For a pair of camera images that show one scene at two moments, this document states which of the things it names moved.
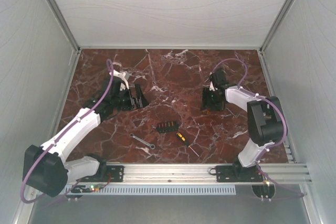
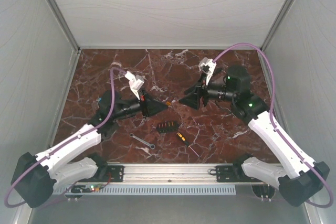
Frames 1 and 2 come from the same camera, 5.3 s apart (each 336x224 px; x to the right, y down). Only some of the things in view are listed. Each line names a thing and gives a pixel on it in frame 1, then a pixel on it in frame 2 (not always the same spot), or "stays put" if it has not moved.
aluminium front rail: (203, 173) stays put
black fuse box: (167, 126) stays put
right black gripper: (207, 104) to (191, 97)
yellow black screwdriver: (183, 138) stays put
